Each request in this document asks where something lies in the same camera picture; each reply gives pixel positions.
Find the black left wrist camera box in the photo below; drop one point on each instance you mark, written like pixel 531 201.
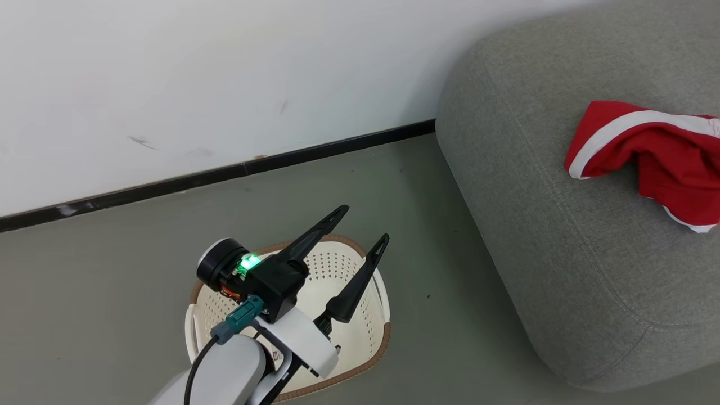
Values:
pixel 278 287

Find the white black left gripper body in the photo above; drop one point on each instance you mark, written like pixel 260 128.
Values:
pixel 306 346

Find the grey fabric sofa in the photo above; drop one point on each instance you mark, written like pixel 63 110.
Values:
pixel 562 253

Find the white perforated laundry basket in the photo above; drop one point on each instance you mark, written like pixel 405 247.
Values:
pixel 360 343

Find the black wall baseboard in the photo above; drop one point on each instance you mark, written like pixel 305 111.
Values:
pixel 225 171

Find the red white clothing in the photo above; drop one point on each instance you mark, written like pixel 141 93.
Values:
pixel 675 163

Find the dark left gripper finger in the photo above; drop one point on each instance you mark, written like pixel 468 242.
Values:
pixel 354 292
pixel 315 236

